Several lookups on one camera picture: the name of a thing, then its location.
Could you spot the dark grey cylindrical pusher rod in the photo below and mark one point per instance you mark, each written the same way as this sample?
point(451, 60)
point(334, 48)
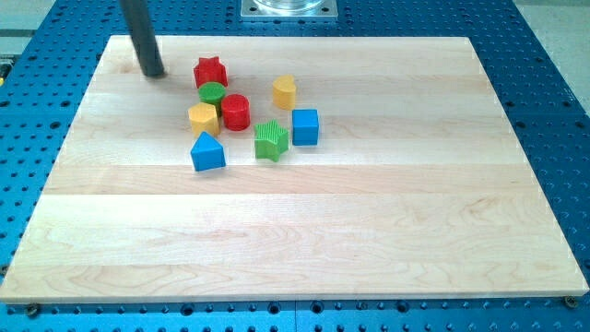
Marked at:
point(143, 37)

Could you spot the yellow hexagon block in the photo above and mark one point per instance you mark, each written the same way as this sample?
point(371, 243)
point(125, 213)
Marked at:
point(203, 117)

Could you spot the blue triangle block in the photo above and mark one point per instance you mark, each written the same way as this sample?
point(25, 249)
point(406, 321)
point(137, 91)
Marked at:
point(207, 153)

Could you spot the red star block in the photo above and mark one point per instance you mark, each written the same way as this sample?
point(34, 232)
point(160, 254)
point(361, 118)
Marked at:
point(210, 70)

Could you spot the green cylinder block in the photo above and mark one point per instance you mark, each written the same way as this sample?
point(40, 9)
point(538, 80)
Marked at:
point(212, 93)

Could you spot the blue perforated metal table plate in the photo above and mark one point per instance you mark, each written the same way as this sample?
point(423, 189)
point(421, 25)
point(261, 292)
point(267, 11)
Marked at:
point(48, 81)

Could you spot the red cylinder block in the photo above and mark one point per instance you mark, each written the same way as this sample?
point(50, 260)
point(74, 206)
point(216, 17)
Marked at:
point(236, 112)

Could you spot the yellow heart block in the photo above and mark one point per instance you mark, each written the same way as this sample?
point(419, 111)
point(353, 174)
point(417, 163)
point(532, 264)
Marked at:
point(284, 92)

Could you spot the green star block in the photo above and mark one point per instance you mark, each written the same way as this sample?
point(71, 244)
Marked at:
point(270, 140)

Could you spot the blue cube block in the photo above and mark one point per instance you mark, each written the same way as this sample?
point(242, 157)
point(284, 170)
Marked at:
point(305, 127)

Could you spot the left board corner screw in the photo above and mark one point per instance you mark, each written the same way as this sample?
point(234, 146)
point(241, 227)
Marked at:
point(31, 310)

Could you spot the board corner screw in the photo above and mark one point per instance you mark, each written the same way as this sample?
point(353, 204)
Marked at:
point(570, 302)
point(31, 310)

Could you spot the light wooden board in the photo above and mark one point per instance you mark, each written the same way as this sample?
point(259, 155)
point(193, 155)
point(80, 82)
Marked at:
point(417, 188)

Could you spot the right board corner screw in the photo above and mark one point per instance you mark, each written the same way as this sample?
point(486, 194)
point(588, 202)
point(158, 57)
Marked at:
point(570, 302)

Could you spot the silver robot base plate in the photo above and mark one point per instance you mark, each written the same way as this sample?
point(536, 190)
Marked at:
point(265, 10)

